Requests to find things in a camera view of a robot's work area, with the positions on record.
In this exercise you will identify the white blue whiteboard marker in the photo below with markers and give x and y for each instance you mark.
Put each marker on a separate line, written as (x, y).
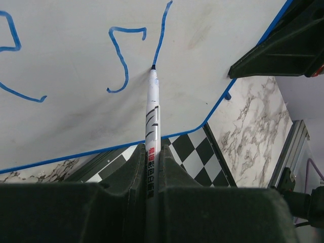
(152, 147)

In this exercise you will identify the blue framed whiteboard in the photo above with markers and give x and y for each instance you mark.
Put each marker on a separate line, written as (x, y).
(74, 74)

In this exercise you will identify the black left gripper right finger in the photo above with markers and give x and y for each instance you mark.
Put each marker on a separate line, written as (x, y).
(189, 212)

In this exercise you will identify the aluminium frame rail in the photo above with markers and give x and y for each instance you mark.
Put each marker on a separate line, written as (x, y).
(290, 152)

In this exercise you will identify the black white chessboard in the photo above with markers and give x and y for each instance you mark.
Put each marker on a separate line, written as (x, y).
(197, 153)

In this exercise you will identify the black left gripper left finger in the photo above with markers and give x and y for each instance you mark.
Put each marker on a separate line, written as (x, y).
(109, 211)

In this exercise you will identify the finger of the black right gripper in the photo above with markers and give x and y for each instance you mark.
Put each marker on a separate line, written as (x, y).
(291, 46)

